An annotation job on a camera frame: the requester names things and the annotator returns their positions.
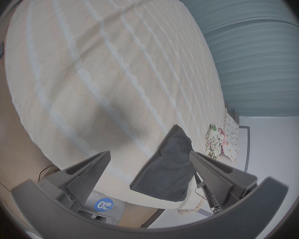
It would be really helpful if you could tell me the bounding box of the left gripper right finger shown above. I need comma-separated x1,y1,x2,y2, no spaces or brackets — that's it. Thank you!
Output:
190,150,258,206

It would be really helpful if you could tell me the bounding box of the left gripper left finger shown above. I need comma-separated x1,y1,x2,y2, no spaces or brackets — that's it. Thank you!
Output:
41,150,112,207

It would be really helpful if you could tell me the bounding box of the black T-shirt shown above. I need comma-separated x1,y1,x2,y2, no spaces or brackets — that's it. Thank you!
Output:
130,124,195,203

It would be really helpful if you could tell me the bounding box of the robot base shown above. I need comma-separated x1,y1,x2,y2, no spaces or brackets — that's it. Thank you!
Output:
78,189,126,225

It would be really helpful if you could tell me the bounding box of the white printed pyjama garment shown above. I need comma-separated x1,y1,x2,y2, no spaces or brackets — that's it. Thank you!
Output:
205,123,226,160

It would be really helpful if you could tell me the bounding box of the white printed pillow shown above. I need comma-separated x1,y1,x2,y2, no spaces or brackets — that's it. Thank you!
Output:
223,109,240,162

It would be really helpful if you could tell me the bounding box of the grey bedside table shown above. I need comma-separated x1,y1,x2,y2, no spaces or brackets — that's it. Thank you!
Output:
224,101,240,124

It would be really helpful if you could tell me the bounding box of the bed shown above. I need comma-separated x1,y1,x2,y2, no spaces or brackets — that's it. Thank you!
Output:
4,0,251,215

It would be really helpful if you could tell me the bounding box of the blue-green curtain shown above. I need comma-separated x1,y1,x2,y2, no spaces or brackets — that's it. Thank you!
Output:
149,0,299,34
204,16,299,118

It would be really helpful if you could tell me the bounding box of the black cable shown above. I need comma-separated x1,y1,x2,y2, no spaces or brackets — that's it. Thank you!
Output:
38,163,56,182

